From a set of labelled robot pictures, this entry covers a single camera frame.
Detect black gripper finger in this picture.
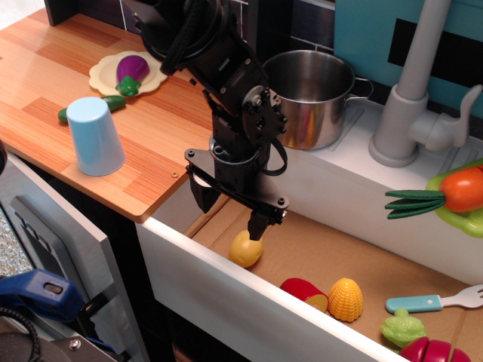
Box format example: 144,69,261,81
189,175,220,213
248,210,268,241

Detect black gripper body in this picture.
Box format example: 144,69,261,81
184,138,289,225

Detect yellow toy potato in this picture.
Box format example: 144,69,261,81
229,230,263,268

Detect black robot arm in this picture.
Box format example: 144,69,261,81
128,1,288,241

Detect stainless steel pot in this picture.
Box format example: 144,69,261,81
264,50,374,151

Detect cardboard sheet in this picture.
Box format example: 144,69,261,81
183,196,482,361

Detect red toy apple slice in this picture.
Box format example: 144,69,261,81
280,278,329,313

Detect white toy sink basin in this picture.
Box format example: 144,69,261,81
137,102,482,361

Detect light blue plastic cup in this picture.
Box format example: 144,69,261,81
66,97,126,176

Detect yellow toy corn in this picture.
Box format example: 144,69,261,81
328,278,364,323

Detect green toy cucumber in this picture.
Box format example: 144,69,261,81
57,95,127,124

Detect purple toy eggplant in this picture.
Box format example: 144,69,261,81
115,55,149,97

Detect grey oven door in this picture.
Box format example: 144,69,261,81
1,153,149,361

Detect cream scalloped plate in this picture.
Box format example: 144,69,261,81
89,51,168,97

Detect grey toy faucet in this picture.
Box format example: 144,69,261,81
368,1,482,167

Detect light green toy vegetable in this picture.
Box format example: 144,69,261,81
380,308,427,348

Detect blue clamp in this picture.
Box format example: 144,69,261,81
1,269,85,323

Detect teal backsplash panel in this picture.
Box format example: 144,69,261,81
334,1,482,105

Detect orange toy carrot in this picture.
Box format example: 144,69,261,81
385,165,482,219

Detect red sliced toy fruit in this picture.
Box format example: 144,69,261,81
399,337,472,362

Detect green plastic dish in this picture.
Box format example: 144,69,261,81
426,159,482,238

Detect toy fork blue handle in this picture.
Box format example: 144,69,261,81
385,284,482,313

